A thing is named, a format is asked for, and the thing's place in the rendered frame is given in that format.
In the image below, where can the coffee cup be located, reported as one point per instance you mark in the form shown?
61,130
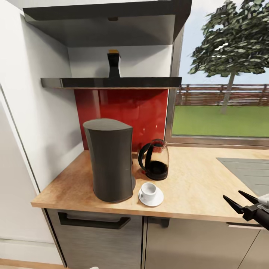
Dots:
148,191

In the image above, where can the bottle of coffee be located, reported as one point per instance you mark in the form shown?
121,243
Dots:
114,60

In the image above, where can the drop in sink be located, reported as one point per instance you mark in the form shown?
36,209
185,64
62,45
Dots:
253,173

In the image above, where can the saucer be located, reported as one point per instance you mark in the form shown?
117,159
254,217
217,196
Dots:
156,201

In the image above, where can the electric kettle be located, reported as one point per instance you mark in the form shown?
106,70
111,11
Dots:
156,161

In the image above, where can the countertop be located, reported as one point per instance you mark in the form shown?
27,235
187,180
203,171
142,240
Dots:
193,189

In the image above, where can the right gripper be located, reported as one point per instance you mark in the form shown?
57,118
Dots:
250,212

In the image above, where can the dishwasher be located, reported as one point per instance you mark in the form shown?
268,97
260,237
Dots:
106,240

